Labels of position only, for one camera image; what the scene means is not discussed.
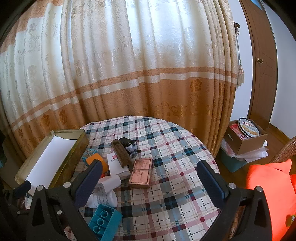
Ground white paper liner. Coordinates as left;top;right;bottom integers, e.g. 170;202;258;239
24;135;78;189

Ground cardboard box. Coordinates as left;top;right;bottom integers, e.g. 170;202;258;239
223;119;268;156

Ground gold tin box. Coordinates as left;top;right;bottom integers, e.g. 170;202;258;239
14;130;89;189

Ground cream and orange floral curtain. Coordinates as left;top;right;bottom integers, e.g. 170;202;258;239
0;0;241;167

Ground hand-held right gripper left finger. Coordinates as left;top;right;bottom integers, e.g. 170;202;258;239
26;160;103;241

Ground orange cushion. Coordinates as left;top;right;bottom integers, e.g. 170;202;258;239
245;159;296;241

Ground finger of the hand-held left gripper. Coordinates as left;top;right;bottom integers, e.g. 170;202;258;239
13;180;33;199

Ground curtain tassel tieback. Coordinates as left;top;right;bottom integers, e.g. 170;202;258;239
233;21;245;90

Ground orange cube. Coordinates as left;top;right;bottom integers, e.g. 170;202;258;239
85;155;109;173

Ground brown wooden door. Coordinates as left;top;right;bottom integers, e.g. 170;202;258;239
239;0;278;127

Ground copper coloured box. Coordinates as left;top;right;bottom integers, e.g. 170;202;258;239
129;158;153;189

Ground wicker chair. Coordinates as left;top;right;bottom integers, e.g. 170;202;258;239
268;137;296;167

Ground brown ribbed wooden board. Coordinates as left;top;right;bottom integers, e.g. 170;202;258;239
111;140;133;173

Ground pink packet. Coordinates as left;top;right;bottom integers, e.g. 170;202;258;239
229;124;247;141

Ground plaid tablecloth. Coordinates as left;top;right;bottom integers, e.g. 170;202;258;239
23;116;222;241

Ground white box with red label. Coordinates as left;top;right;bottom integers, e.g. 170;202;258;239
107;153;131;180

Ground blue building block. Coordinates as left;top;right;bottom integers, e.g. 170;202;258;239
88;204;123;234

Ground teal storage box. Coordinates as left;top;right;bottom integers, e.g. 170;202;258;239
220;146;249;172

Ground small blue patterned packet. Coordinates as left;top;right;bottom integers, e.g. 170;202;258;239
81;149;97;161

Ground blue round cookie tin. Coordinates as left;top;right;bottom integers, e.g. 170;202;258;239
238;118;262;139

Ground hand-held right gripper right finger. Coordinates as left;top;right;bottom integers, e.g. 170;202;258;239
196;160;273;241

